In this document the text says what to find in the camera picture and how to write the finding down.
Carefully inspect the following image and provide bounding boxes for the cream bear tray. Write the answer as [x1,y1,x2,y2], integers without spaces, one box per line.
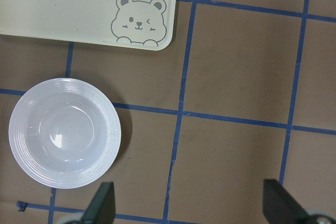
[1,0,176,51]

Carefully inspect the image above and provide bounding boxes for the white ribbed plate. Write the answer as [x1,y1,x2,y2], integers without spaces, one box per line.
[8,78,121,189]

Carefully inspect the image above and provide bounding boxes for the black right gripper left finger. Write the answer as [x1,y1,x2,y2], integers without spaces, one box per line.
[81,182,116,223]

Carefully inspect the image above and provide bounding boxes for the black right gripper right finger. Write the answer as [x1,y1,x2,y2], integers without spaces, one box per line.
[262,179,311,224]

